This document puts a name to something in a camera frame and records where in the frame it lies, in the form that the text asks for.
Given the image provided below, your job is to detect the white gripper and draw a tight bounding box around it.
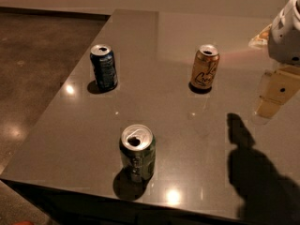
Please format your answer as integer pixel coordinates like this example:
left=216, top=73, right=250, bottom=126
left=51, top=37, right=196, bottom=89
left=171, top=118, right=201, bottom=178
left=248, top=0, right=300, bottom=119

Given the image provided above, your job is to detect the green soda can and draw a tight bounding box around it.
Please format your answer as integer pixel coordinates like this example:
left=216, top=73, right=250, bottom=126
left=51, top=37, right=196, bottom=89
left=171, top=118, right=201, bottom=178
left=119, top=124, right=156, bottom=183

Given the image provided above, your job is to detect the orange soda can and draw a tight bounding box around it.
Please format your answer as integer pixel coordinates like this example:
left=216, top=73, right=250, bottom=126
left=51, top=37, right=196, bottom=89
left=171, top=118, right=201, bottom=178
left=190, top=44, right=220, bottom=90

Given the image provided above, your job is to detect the blue soda can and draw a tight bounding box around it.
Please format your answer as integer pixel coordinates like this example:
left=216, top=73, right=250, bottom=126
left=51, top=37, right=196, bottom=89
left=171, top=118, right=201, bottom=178
left=90, top=44, right=118, bottom=92

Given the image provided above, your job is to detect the small red object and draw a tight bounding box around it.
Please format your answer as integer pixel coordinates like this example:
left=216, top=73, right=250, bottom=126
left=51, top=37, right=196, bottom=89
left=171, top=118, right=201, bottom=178
left=12, top=220, right=35, bottom=225

